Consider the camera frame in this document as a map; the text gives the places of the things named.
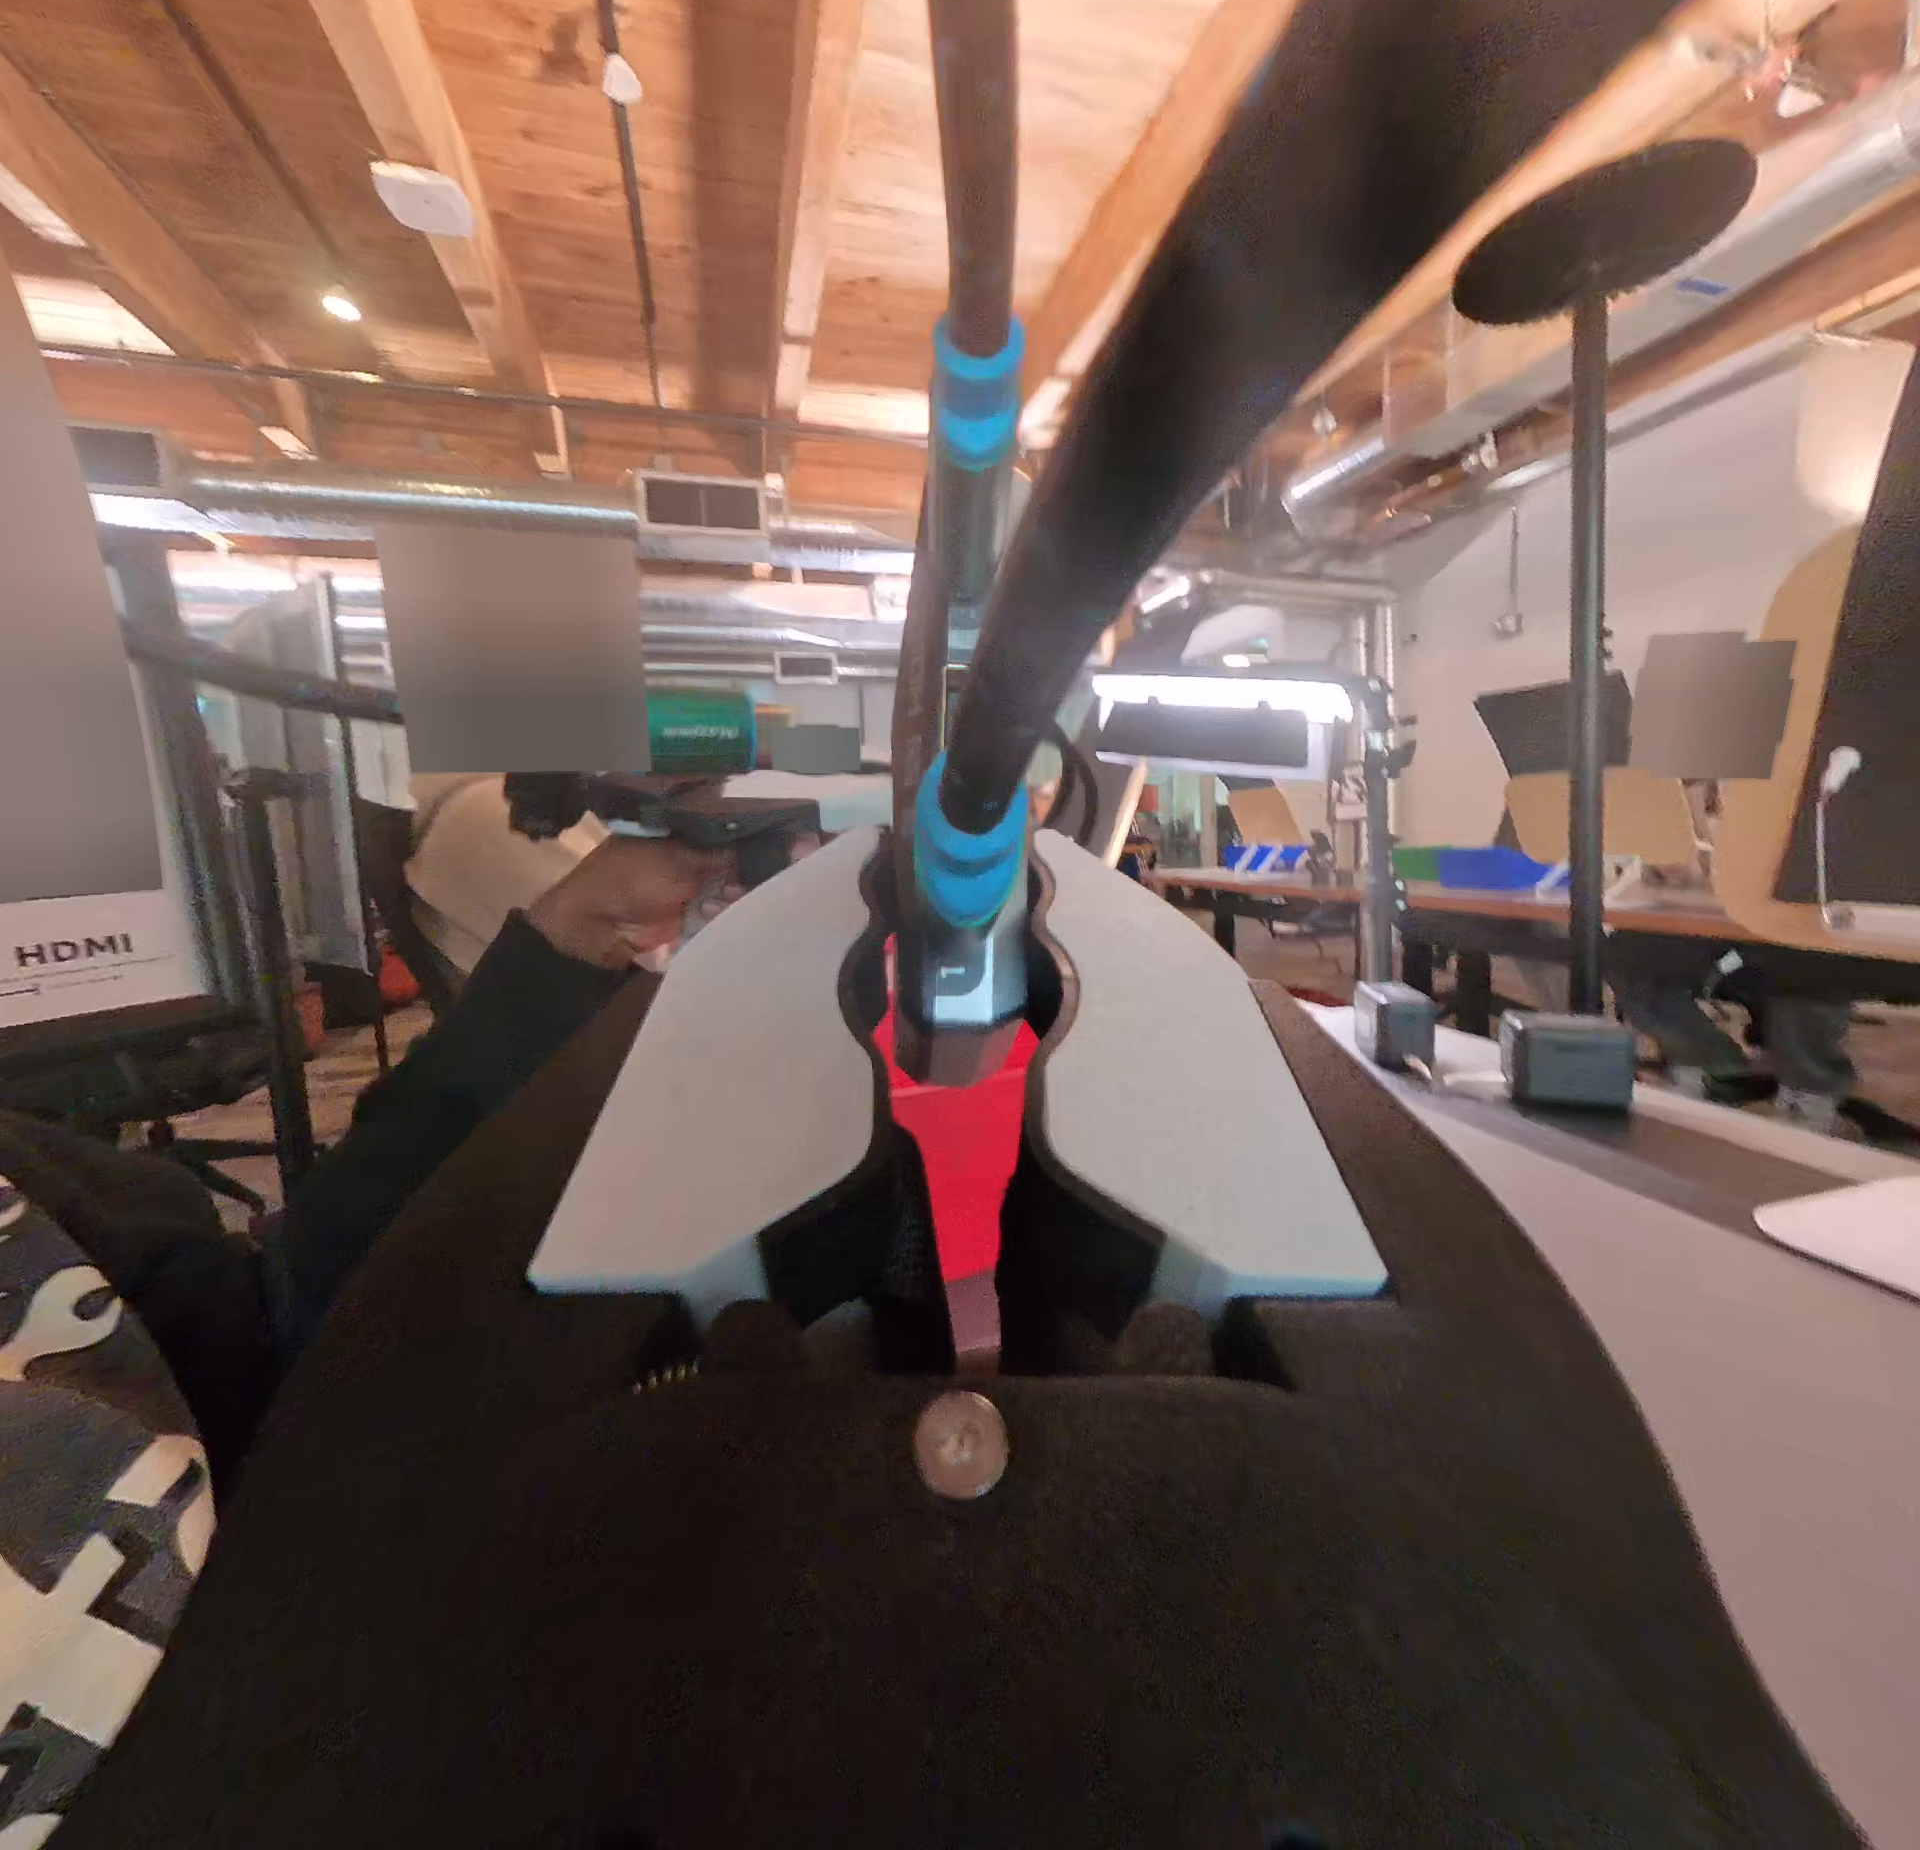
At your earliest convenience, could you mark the person's left forearm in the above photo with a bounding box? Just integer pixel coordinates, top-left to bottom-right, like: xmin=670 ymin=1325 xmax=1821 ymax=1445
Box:
xmin=277 ymin=906 xmax=638 ymax=1372

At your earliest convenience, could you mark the red plastic bin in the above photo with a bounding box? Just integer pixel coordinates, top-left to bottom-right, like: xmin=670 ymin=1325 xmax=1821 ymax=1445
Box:
xmin=882 ymin=1018 xmax=1044 ymax=1283

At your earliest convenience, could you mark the person's left hand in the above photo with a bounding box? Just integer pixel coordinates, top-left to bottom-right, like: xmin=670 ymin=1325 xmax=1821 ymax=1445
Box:
xmin=517 ymin=828 xmax=740 ymax=978

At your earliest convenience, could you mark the small black panel on stand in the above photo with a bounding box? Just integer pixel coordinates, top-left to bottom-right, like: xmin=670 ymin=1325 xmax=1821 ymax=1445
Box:
xmin=1473 ymin=672 xmax=1700 ymax=873

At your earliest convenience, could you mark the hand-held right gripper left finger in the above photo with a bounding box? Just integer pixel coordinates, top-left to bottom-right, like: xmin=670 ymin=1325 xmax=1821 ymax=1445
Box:
xmin=524 ymin=825 xmax=896 ymax=1308

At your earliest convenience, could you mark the long wooden desk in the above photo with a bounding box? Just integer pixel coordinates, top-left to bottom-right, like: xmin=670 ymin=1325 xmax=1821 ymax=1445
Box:
xmin=1152 ymin=862 xmax=1920 ymax=1041

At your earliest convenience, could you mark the small grey clamp box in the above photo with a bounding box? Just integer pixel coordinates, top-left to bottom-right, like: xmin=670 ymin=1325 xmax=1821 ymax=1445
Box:
xmin=1351 ymin=979 xmax=1445 ymax=1075
xmin=1497 ymin=1007 xmax=1639 ymax=1114

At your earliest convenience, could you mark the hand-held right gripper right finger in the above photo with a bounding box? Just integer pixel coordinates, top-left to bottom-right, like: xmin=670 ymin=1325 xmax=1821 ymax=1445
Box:
xmin=1024 ymin=829 xmax=1392 ymax=1303

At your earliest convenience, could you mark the black light tripod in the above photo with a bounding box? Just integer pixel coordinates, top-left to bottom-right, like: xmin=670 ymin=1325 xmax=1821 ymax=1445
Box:
xmin=1338 ymin=672 xmax=1422 ymax=989

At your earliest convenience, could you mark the rectangular metal ceiling duct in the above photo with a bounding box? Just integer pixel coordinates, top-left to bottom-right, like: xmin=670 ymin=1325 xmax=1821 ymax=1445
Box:
xmin=89 ymin=463 xmax=919 ymax=568

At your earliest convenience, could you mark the studio led light panel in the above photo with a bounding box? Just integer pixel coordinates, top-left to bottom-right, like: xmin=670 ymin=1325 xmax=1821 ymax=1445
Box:
xmin=1089 ymin=670 xmax=1353 ymax=784

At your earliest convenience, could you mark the black rectangular panel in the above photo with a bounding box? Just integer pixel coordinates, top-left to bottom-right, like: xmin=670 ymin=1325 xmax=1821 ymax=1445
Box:
xmin=1769 ymin=356 xmax=1920 ymax=910

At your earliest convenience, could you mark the person's dark printed sweatshirt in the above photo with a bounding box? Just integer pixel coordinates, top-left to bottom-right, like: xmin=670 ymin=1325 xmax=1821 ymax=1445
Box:
xmin=0 ymin=1111 xmax=280 ymax=1850

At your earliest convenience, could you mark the white ceiling access point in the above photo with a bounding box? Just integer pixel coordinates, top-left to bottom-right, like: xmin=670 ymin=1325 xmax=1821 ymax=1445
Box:
xmin=369 ymin=159 xmax=479 ymax=241

